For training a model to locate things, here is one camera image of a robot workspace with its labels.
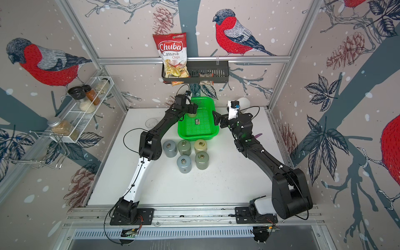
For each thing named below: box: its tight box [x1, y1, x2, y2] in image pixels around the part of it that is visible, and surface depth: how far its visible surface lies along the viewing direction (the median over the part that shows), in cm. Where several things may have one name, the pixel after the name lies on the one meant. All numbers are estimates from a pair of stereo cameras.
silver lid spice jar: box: [46, 117, 80, 141], surface depth 62 cm
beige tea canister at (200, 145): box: [193, 139, 208, 154], surface depth 92 cm
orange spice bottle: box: [82, 84, 101, 106], surface depth 78 cm
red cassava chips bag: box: [152, 32, 190, 87], surface depth 85 cm
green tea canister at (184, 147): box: [177, 139, 192, 157], surface depth 93 cm
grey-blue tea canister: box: [162, 140, 178, 158], surface depth 92 cm
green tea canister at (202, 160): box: [194, 151, 210, 171], surface depth 87 cm
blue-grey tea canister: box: [176, 154, 193, 174], surface depth 85 cm
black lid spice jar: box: [67, 85, 96, 115], surface depth 73 cm
